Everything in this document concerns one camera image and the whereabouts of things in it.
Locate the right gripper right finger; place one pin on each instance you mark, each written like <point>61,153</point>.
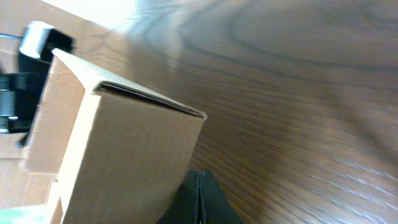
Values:
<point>214,206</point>

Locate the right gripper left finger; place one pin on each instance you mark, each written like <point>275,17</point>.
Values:
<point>184,207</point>

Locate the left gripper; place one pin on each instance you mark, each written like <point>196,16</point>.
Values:
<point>21,91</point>

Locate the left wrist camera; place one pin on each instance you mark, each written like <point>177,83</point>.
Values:
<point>34,39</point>

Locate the brown cardboard box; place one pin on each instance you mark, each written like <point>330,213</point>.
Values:
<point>102,148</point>

